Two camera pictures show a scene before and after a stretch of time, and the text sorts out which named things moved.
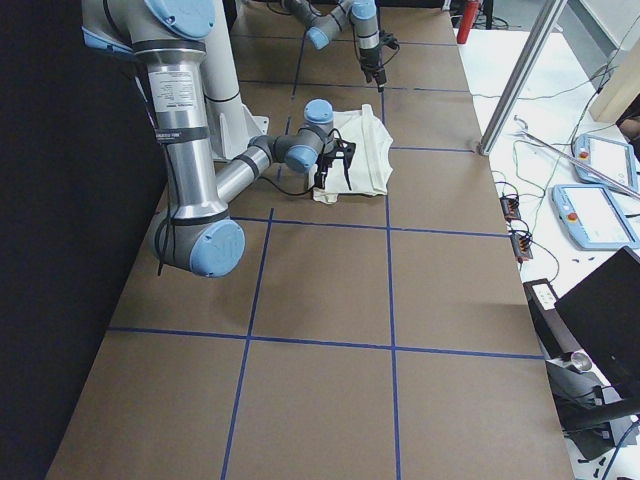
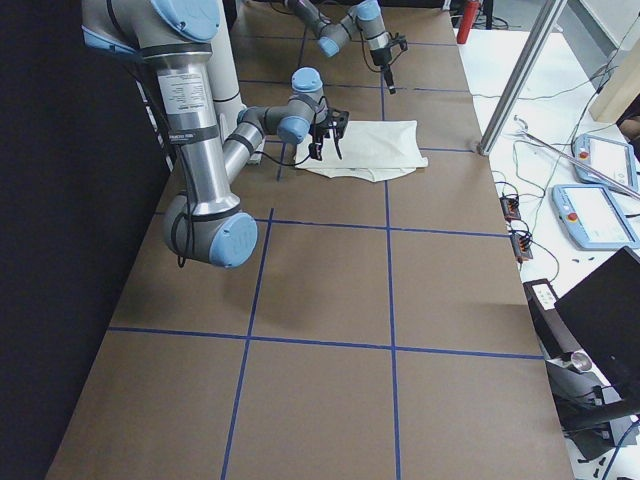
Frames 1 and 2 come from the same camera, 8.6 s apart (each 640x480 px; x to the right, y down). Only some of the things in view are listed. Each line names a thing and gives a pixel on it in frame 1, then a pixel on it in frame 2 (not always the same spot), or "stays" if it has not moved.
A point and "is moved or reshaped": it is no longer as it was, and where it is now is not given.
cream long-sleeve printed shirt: [371, 167] is moved or reshaped
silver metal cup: [581, 361] stays
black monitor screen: [603, 310] stays
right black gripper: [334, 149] → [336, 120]
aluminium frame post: [542, 37] stays
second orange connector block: [521, 244] stays
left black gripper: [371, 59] → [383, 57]
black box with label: [555, 335] stays
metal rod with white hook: [577, 162] stays
